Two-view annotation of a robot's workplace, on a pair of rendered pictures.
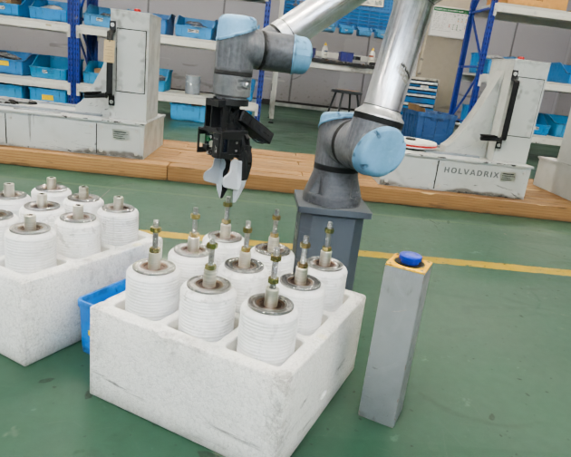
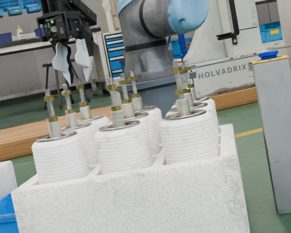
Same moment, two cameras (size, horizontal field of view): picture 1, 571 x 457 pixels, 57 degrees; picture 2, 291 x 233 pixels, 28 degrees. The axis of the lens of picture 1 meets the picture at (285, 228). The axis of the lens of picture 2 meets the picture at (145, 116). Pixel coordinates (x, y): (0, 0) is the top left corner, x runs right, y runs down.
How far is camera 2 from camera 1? 46 cm
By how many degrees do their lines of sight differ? 18
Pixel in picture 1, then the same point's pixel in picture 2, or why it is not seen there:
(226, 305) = (144, 133)
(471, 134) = (207, 40)
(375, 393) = (286, 185)
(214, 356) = (160, 172)
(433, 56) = not seen: hidden behind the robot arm
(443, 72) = not seen: hidden behind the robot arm
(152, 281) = (66, 142)
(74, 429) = not seen: outside the picture
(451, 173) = (206, 78)
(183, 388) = (137, 222)
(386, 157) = (196, 9)
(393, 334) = (282, 121)
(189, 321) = (118, 159)
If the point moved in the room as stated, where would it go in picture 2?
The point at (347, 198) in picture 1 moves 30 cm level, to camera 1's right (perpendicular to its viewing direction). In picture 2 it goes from (169, 66) to (269, 46)
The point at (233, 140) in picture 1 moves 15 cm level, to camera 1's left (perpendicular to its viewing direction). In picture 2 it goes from (73, 20) to (1, 32)
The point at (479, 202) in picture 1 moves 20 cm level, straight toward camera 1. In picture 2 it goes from (241, 95) to (245, 98)
